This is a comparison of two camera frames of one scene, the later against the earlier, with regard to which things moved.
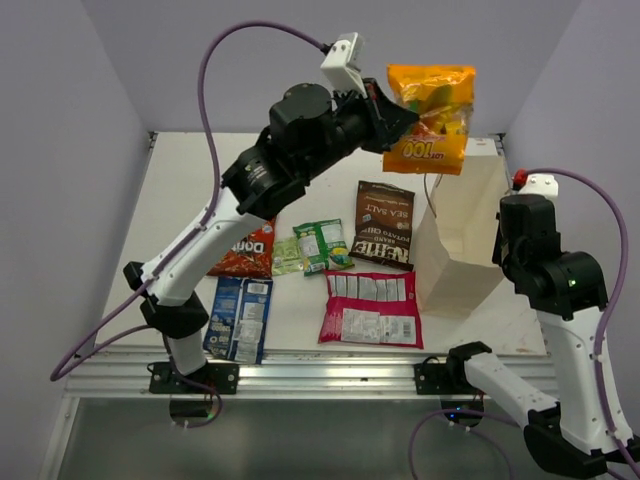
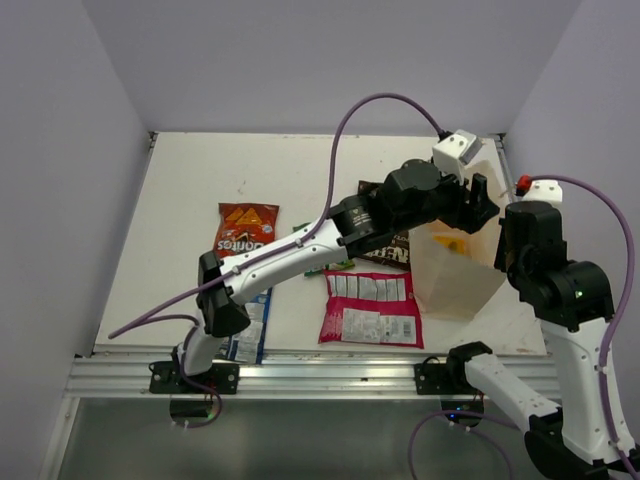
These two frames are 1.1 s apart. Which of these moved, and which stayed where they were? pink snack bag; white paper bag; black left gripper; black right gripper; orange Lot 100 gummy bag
Moved: black left gripper; orange Lot 100 gummy bag
Stayed: black right gripper; white paper bag; pink snack bag
